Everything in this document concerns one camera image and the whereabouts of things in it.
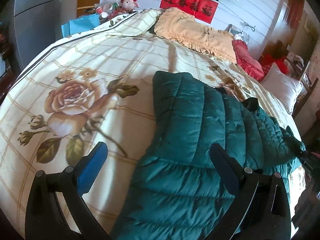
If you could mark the red Chinese wall banner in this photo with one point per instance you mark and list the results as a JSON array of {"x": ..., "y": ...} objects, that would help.
[{"x": 203, "y": 10}]

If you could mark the framed photo on wall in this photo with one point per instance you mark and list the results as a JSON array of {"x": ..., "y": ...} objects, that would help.
[{"x": 238, "y": 33}]

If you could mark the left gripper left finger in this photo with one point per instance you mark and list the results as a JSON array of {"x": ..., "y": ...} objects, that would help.
[{"x": 44, "y": 217}]

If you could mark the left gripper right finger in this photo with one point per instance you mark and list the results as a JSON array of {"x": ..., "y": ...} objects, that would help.
[{"x": 260, "y": 209}]

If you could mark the red ruffled pillow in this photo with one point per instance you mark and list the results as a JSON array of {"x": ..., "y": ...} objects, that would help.
[{"x": 251, "y": 66}]

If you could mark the white pillow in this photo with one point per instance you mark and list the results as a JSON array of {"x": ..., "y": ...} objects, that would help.
[{"x": 283, "y": 87}]

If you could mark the red hanging knot decoration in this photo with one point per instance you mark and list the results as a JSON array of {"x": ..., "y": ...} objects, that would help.
[{"x": 293, "y": 13}]

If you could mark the pig plush toy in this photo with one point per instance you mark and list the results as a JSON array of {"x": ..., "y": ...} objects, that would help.
[{"x": 129, "y": 5}]

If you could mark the clear bag of items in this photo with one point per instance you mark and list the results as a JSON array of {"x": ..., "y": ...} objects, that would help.
[{"x": 105, "y": 8}]

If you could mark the dark green puffer jacket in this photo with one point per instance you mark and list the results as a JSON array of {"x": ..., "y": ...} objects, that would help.
[{"x": 175, "y": 190}]

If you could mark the wooden chair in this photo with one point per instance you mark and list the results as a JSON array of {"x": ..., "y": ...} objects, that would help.
[{"x": 299, "y": 72}]

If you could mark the blue paper bag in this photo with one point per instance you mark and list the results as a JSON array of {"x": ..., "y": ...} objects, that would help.
[{"x": 81, "y": 24}]

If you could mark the grey refrigerator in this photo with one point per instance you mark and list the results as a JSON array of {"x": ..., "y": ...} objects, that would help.
[{"x": 34, "y": 27}]

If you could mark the floral cream bed quilt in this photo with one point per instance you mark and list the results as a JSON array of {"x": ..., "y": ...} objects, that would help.
[{"x": 96, "y": 87}]

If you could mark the peach fringed pillow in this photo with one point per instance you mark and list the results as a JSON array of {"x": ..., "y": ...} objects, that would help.
[{"x": 177, "y": 25}]

